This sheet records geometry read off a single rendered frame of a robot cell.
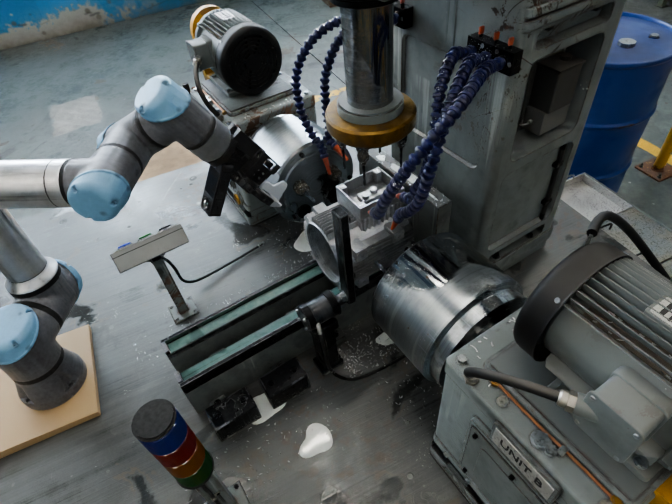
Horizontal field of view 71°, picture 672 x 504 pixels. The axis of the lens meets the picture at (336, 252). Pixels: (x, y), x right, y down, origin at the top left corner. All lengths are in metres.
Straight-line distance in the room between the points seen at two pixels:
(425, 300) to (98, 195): 0.55
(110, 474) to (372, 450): 0.56
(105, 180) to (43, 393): 0.67
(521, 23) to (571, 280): 0.45
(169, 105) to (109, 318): 0.80
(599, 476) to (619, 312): 0.22
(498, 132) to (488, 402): 0.52
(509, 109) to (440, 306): 0.39
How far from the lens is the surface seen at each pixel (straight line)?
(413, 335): 0.87
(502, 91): 0.95
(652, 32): 2.70
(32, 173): 0.84
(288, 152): 1.19
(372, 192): 1.07
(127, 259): 1.18
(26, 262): 1.23
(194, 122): 0.83
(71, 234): 1.80
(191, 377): 1.08
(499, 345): 0.79
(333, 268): 1.17
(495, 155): 1.02
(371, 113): 0.91
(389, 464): 1.07
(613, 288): 0.64
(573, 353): 0.66
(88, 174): 0.77
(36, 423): 1.34
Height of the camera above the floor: 1.81
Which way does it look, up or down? 46 degrees down
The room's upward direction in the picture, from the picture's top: 7 degrees counter-clockwise
